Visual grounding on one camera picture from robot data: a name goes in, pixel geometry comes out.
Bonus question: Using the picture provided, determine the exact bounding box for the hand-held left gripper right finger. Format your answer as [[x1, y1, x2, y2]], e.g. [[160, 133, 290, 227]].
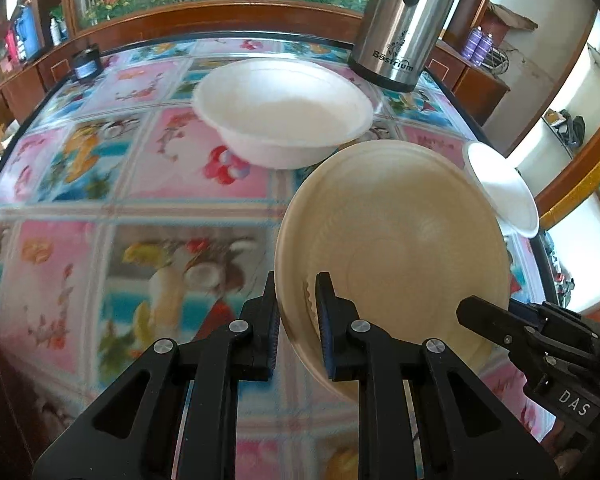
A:
[[314, 271, 561, 480]]

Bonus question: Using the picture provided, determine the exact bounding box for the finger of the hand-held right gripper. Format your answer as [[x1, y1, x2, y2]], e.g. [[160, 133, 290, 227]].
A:
[[456, 296, 546, 376], [509, 300, 548, 331]]

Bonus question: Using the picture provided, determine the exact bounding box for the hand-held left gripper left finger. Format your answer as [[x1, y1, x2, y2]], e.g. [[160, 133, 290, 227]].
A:
[[32, 271, 281, 480]]

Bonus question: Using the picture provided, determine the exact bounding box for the cream bowl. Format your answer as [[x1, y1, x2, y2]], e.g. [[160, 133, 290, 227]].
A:
[[274, 140, 512, 403]]

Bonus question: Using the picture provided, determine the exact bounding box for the small white bowl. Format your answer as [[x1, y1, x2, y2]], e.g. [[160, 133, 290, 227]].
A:
[[462, 141, 540, 239]]

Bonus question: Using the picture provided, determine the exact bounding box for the large white bowl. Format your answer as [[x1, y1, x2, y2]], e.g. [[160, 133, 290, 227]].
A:
[[192, 58, 375, 170]]

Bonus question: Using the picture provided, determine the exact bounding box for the wooden side cabinet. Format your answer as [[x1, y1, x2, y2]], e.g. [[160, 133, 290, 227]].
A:
[[427, 40, 511, 126]]

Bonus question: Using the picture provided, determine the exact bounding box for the steel thermos jug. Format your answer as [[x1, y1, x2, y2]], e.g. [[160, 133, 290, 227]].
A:
[[347, 0, 461, 93]]

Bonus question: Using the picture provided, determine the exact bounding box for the small black digital clock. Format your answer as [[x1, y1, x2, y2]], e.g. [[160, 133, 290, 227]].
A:
[[70, 46, 103, 82]]

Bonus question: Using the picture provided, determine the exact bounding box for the wooden sideboard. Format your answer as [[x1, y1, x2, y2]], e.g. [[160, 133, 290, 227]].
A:
[[0, 27, 101, 126]]

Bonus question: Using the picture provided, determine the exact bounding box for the blue thermos jug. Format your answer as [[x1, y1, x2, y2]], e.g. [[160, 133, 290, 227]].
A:
[[12, 5, 40, 61]]

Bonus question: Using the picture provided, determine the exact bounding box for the pink thermos jug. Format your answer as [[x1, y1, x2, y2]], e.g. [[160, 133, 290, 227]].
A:
[[2, 27, 18, 63]]

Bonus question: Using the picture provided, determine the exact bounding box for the wire basket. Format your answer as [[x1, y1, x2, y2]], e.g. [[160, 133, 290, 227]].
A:
[[482, 45, 513, 75]]

